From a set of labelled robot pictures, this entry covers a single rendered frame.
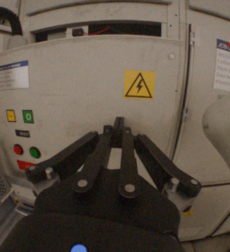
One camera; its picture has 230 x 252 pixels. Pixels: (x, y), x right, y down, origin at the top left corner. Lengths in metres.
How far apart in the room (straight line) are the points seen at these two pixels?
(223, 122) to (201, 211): 0.83
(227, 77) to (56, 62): 0.61
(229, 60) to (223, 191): 0.76
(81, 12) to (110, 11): 0.12
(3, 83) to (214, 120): 0.50
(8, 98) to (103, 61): 0.25
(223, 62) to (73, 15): 0.64
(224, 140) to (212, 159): 0.41
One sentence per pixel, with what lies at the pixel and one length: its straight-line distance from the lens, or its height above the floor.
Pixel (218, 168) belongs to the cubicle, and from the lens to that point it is 0.79.
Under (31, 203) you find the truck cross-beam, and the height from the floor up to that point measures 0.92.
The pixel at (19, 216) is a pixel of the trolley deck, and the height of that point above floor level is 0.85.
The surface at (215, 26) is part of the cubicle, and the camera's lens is 0.68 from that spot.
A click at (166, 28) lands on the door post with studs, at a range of 0.57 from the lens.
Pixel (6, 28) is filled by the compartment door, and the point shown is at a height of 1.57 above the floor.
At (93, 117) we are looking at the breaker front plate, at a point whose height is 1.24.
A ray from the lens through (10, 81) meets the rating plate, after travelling 0.35.
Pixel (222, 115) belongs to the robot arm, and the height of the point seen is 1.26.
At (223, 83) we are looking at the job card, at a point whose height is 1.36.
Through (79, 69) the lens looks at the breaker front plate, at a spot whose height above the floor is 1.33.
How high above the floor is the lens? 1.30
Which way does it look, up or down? 18 degrees down
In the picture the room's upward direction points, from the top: 2 degrees clockwise
